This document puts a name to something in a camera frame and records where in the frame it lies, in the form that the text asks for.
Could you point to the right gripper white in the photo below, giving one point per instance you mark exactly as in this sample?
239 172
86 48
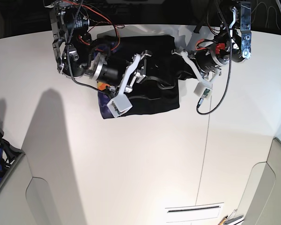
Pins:
128 75

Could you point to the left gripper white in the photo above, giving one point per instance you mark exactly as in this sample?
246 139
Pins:
184 68

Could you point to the black T-shirt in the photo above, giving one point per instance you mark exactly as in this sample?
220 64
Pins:
159 64

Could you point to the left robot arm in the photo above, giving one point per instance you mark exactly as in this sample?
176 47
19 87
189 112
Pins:
231 43

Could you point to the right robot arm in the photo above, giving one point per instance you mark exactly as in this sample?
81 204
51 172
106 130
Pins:
87 42

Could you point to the grey flat tool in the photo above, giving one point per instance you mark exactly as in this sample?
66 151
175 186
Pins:
235 221

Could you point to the grey right side panel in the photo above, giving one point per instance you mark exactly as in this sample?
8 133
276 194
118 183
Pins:
261 200

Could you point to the grey bin with blue items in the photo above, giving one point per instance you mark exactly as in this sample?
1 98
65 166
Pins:
9 158

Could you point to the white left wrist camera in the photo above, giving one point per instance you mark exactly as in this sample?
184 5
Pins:
203 91

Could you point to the yellow handled tool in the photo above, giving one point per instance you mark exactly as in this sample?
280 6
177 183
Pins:
223 220

